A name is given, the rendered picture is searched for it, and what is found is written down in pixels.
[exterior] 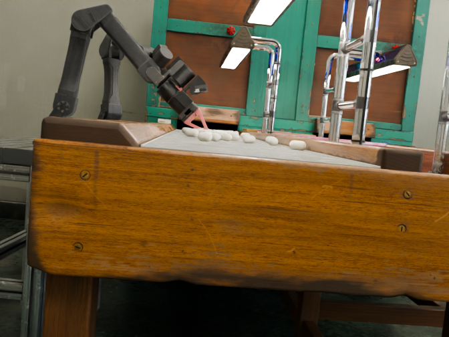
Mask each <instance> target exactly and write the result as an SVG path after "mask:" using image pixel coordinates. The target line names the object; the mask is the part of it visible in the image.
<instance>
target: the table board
mask: <svg viewBox="0 0 449 337"><path fill-rule="evenodd" d="M27 264H28V265H29V266H30V267H34V268H36V269H38V270H40V271H44V272H46V273H49V274H53V275H67V276H77V277H96V278H106V279H126V280H136V281H146V282H171V281H176V280H180V281H183V282H187V283H190V284H196V285H206V286H224V287H234V288H253V289H264V290H283V291H293V292H322V293H330V294H343V295H352V296H371V297H382V298H394V297H397V296H407V297H410V298H414V299H417V300H430V301H439V302H449V175H440V174H432V173H418V172H410V171H396V170H388V169H380V168H366V167H358V166H344V165H336V164H321V163H314V162H299V161H292V160H277V159H269V158H255V157H247V156H233V155H225V154H211V153H203V152H189V151H181V150H167V149H159V148H145V147H137V146H123V145H115V144H101V143H93V142H79V141H71V140H56V139H48V138H35V139H34V140H33V159H32V170H31V192H30V206H29V225H28V235H27Z"/></svg>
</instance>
